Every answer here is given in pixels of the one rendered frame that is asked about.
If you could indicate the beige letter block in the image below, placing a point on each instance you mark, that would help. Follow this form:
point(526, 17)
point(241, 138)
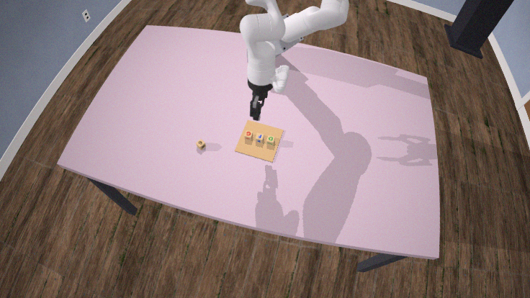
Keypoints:
point(248, 135)
point(259, 138)
point(200, 144)
point(270, 140)

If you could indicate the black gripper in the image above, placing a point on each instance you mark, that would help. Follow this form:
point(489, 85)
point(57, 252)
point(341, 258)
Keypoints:
point(259, 95)

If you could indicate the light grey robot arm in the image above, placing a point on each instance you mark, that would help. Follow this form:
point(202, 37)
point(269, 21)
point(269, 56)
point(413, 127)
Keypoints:
point(271, 27)

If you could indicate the tan flat mat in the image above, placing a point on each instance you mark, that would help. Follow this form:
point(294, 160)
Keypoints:
point(259, 150)

